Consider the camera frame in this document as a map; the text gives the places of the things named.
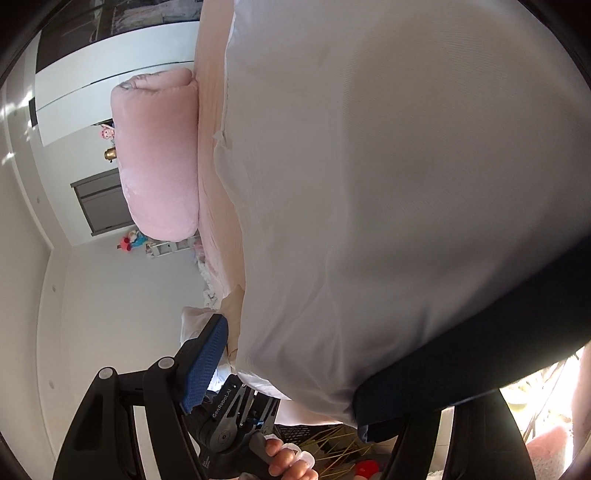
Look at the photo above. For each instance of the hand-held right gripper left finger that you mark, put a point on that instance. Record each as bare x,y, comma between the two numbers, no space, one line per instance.
203,364

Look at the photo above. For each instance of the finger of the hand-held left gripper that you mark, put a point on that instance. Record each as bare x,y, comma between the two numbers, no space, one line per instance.
258,406

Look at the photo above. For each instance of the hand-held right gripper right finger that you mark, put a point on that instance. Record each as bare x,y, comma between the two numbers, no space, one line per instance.
411,438

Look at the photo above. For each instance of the white shirt with navy trim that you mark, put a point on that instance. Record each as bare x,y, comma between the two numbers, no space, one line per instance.
392,184

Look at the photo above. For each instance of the clothes heap beside bed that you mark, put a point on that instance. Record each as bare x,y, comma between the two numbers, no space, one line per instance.
210,281

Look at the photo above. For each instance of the person's left hand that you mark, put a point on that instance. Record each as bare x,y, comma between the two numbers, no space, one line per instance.
291,461

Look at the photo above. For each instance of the crumpled white cloth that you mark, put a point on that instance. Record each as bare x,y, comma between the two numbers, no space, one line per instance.
194,323

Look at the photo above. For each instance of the red slipper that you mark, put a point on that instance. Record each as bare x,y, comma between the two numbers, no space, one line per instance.
367,470

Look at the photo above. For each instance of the white shelf rack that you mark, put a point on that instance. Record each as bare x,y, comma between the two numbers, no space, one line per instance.
168,249

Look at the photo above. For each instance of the red and blue doll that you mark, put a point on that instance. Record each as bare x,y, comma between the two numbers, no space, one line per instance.
131,240

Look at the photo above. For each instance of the grey door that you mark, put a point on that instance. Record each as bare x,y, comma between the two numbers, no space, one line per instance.
104,203

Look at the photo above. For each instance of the large pink pillow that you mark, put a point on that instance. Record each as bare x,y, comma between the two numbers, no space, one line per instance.
157,161

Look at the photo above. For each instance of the gold pot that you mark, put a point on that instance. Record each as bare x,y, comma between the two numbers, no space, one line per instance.
110,154

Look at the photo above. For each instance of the pink doll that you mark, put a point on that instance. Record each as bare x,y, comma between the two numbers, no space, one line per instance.
107,131

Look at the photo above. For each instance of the pink bed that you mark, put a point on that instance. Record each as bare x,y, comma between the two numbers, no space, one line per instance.
210,83

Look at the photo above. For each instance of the white wardrobe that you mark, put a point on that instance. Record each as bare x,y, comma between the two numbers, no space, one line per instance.
92,97

